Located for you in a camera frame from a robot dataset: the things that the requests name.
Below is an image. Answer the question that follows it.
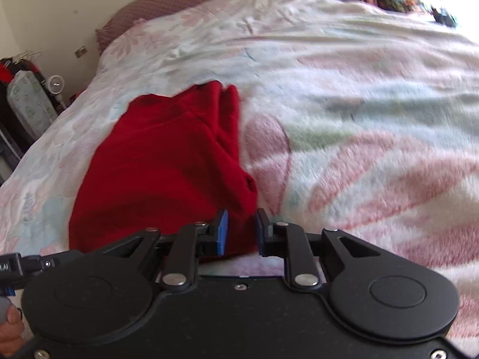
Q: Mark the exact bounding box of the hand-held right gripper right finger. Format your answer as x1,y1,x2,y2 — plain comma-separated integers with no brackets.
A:
255,209,390,292

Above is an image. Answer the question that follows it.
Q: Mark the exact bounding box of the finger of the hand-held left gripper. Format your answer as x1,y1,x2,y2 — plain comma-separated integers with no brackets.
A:
22,250,84,270

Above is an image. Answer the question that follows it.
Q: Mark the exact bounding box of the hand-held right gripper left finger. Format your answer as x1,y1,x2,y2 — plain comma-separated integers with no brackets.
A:
89,209,230,292

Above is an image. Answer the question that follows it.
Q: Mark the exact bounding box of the red fleece garment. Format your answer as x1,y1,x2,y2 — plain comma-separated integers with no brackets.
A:
68,80,259,264

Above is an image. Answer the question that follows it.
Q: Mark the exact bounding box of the person's left hand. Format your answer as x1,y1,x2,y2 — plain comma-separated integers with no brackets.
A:
0,306,26,354

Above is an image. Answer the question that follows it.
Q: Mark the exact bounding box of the dark storage basket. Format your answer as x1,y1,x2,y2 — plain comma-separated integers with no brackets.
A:
0,57,42,188

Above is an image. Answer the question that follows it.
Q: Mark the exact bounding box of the fluffy floral blanket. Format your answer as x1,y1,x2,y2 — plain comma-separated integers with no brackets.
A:
210,0,479,348

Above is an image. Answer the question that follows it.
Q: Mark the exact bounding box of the floral printed package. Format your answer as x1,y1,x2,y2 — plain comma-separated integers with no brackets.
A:
6,70,59,140

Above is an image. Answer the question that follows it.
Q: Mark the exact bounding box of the white round lamp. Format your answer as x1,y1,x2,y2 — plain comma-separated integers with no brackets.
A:
46,75,69,110

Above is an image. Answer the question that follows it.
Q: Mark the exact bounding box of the maroon textured cushion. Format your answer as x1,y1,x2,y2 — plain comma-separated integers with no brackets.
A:
95,0,267,56

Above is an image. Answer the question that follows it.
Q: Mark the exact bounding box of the colourful patterned cloth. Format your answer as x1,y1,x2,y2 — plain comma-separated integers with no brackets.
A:
375,0,458,28

